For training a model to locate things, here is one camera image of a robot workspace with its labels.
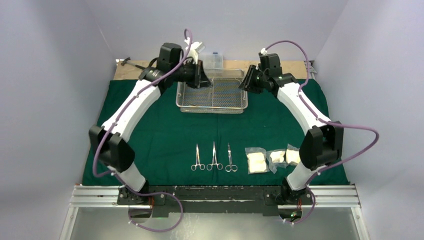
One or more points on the silver surgical scissors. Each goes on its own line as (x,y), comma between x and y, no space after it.
(231,167)

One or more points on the white gauze packet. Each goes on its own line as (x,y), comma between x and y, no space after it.
(256,160)

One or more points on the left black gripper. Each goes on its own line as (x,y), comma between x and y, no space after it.
(200,79)

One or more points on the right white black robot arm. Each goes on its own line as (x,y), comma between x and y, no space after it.
(322,144)

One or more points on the clear plastic compartment box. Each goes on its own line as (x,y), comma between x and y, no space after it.
(213,60)

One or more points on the small black-handled hammer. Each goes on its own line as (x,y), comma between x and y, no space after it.
(127,61)

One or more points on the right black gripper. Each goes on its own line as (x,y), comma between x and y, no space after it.
(253,79)

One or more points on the dark green surgical drape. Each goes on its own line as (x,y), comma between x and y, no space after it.
(164,142)

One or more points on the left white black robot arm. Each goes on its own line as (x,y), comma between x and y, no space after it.
(110,140)

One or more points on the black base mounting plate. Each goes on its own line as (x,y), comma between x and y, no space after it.
(266,200)

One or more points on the right side aluminium rail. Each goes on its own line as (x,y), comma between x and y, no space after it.
(310,69)

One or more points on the metal wire mesh tray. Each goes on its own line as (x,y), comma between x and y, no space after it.
(223,97)

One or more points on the silver hemostat forceps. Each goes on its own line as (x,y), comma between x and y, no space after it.
(197,164)
(214,162)

